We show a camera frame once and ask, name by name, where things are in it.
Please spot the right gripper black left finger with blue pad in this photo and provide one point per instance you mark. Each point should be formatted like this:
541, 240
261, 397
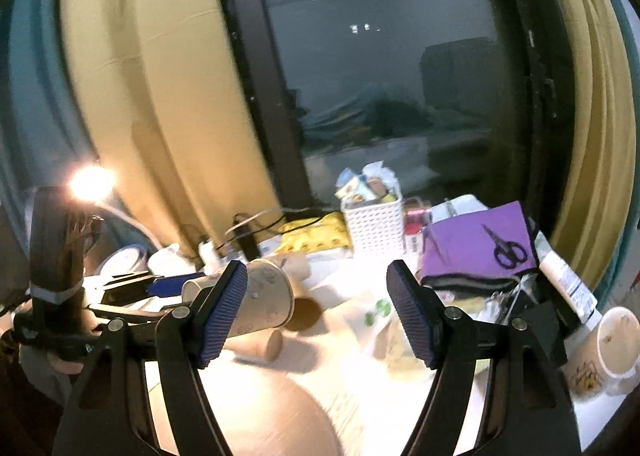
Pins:
109, 411

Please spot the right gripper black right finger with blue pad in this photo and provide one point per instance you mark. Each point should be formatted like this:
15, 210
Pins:
527, 408

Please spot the brown paper cup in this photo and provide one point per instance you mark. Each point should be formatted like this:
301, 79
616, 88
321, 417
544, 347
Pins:
258, 347

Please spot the white patterned paper cup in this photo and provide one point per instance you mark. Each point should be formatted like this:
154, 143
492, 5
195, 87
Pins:
268, 301

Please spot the cream ceramic mug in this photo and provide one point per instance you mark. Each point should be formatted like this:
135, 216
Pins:
607, 362

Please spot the white tube with label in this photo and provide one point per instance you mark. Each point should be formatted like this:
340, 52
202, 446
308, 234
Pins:
571, 296

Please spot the white round bowl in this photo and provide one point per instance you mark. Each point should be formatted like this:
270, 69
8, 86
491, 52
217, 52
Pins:
129, 259

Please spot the black scissors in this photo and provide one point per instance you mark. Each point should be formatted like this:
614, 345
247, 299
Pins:
507, 254

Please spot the purple cloth pouch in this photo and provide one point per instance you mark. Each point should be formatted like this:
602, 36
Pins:
459, 245

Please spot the yellow curtain right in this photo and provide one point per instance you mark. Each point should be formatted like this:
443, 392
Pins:
599, 185

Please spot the yellow curtain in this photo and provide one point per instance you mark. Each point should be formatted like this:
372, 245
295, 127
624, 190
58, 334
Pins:
599, 185
159, 92

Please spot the red ribbon spool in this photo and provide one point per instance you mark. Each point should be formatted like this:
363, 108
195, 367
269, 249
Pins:
416, 214

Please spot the white plastic lattice basket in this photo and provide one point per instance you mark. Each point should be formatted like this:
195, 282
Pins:
376, 228

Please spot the yellow patterned cloth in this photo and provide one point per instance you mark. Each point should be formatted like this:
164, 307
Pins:
314, 235

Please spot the yellow curtain left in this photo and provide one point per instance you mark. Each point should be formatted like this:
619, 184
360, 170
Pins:
159, 92

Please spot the black window frame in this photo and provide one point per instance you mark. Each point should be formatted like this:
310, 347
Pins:
271, 108

